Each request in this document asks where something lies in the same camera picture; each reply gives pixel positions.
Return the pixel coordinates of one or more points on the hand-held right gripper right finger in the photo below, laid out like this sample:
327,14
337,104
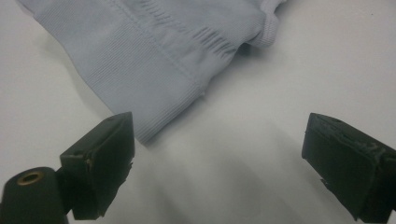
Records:
348,165

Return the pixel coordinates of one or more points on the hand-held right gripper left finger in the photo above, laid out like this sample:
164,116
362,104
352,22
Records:
99,161

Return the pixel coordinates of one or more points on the light blue-grey garment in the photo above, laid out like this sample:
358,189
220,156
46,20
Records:
140,62

